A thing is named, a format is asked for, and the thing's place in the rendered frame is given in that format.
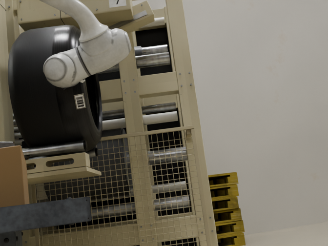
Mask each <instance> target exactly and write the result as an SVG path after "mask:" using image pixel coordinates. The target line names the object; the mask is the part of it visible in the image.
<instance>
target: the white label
mask: <svg viewBox="0 0 328 246"><path fill-rule="evenodd" d="M74 98H75V104H76V109H82V108H86V105H85V99H84V94H78V95H74Z"/></svg>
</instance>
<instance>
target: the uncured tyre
mask: <svg viewBox="0 0 328 246"><path fill-rule="evenodd" d="M80 35H81V30H80V29H78V28H77V27H75V26H73V25H59V26H52V27H45V28H37V29H30V30H27V31H25V32H23V33H21V34H20V35H19V36H18V38H17V39H16V40H15V42H14V43H13V45H12V47H11V49H10V53H9V59H8V85H9V93H10V100H11V105H12V109H13V113H14V117H15V120H16V123H17V126H18V129H19V131H20V134H21V136H22V138H23V140H24V141H25V143H26V144H27V145H28V146H29V147H34V146H42V145H49V144H60V143H67V142H74V141H82V140H86V141H87V150H89V151H90V150H92V149H93V148H94V147H95V146H96V145H97V144H98V142H99V141H100V140H101V137H102V129H103V112H102V99H101V90H100V84H99V78H98V74H97V73H96V74H94V75H91V76H89V77H87V78H85V81H84V82H83V83H82V82H79V83H78V84H77V85H75V86H72V87H69V88H66V89H64V90H63V89H62V88H61V87H56V86H54V85H52V84H51V83H50V82H49V81H48V80H47V78H46V76H45V74H44V72H43V65H44V63H45V61H46V60H47V59H48V58H49V57H51V56H52V55H55V54H58V53H60V52H64V51H68V50H71V49H73V48H76V47H78V46H80V41H79V38H80ZM78 94H84V99H85V105H86V108H82V109H76V104H75V98H74V95H78Z"/></svg>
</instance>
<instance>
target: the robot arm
mask: <svg viewBox="0 0 328 246"><path fill-rule="evenodd" d="M40 1H42V2H44V3H46V4H48V5H50V6H52V7H54V8H56V9H58V10H60V11H62V12H64V13H66V14H68V15H70V16H71V17H72V18H73V19H74V20H75V21H76V22H77V23H78V25H79V27H80V30H81V35H80V38H79V41H80V46H78V47H76V48H73V49H71V50H68V51H64V52H60V53H58V54H55V55H52V56H51V57H49V58H48V59H47V60H46V61H45V63H44V65H43V72H44V74H45V76H46V78H47V80H48V81H49V82H50V83H51V84H52V85H54V86H56V87H61V88H62V89H63V90H64V89H66V88H69V87H72V86H75V85H77V84H78V83H79V82H82V83H83V82H84V81H85V78H87V77H89V76H91V75H94V74H96V73H100V72H103V71H105V70H107V69H109V68H111V67H113V66H115V65H116V64H118V63H120V62H121V61H122V60H124V59H125V58H126V57H127V56H128V55H129V52H130V51H131V44H130V40H129V37H128V34H127V32H125V31H123V30H122V29H118V28H115V29H112V30H111V29H109V28H108V26H107V25H103V24H101V23H100V22H99V21H98V20H97V18H96V17H95V16H94V14H93V13H92V12H91V11H90V10H89V9H88V8H87V7H86V6H85V5H84V4H83V3H81V2H80V1H79V0H40ZM14 143H15V142H0V148H3V147H10V146H15V144H14Z"/></svg>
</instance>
